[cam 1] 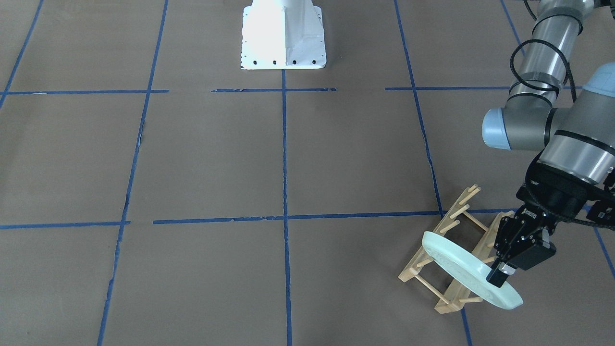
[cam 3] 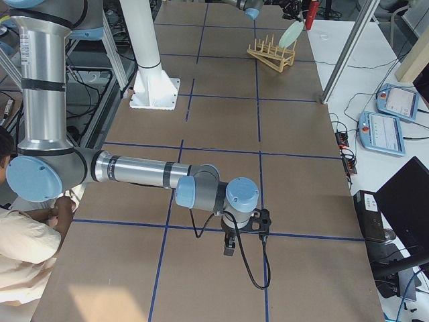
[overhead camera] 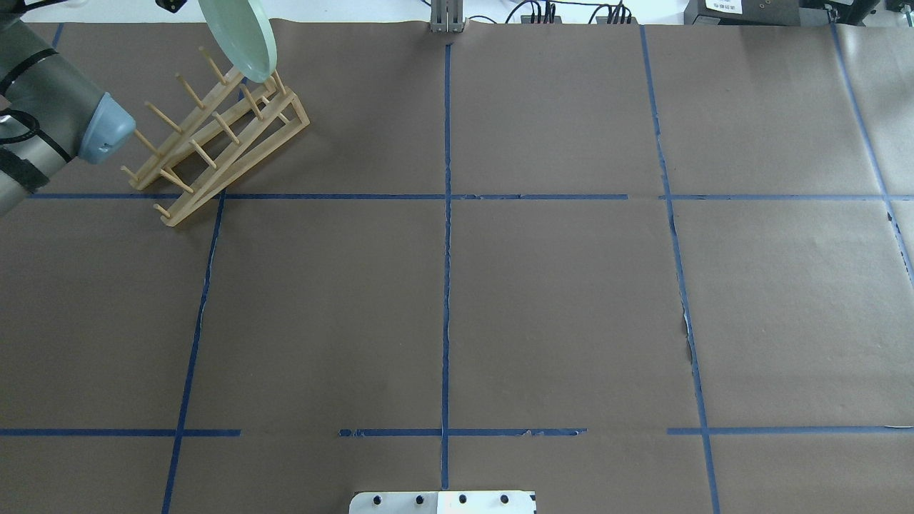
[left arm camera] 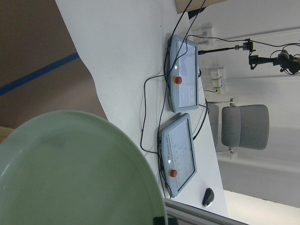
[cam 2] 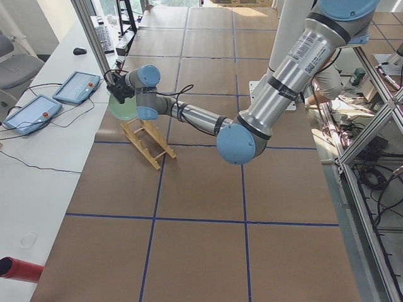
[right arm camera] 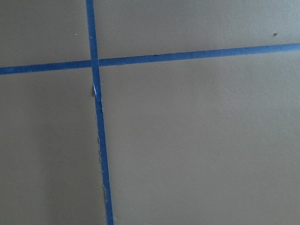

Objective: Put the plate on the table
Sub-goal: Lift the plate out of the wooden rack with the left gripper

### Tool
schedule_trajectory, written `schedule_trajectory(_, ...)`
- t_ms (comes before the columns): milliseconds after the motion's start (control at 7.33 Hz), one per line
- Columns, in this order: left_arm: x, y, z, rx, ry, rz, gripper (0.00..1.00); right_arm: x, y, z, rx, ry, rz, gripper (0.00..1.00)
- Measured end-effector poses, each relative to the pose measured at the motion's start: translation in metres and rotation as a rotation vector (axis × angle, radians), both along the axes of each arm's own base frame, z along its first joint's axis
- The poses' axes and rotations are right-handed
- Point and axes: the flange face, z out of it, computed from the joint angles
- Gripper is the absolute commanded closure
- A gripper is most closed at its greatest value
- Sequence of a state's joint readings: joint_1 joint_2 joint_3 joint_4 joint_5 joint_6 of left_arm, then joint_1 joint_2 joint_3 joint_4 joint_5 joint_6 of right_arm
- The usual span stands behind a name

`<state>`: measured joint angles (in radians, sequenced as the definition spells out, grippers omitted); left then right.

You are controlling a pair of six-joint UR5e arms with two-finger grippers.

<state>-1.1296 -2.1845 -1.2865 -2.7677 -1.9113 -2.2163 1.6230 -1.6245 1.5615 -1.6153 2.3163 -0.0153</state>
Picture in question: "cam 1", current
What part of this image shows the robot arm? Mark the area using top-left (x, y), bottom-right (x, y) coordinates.
top-left (482, 0), bottom-right (615, 287)

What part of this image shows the wooden dish rack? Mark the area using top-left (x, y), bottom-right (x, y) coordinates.
top-left (398, 185), bottom-right (523, 314)

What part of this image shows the light green ceramic plate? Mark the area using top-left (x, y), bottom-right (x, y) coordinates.
top-left (421, 232), bottom-right (523, 309)

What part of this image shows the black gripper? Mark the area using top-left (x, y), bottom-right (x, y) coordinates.
top-left (486, 163), bottom-right (597, 288)

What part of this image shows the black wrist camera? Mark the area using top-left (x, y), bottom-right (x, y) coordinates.
top-left (587, 170), bottom-right (615, 230)

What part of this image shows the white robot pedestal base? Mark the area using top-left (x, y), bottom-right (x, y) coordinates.
top-left (240, 0), bottom-right (327, 70)

